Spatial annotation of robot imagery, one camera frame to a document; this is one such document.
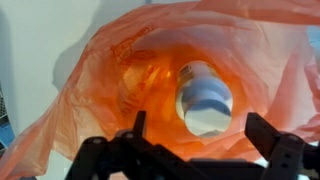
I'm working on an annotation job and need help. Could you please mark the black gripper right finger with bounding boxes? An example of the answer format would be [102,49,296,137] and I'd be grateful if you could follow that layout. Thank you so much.
[244,112,320,180]

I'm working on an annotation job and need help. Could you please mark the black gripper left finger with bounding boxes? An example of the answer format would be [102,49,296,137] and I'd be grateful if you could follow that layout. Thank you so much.
[66,110,208,180]

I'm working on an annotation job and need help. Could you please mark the orange plastic bag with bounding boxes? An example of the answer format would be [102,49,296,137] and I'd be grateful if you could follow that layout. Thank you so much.
[0,0,320,180]

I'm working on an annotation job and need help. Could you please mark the white bottle with pale label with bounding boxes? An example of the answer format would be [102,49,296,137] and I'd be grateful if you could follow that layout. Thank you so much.
[175,60,233,138]

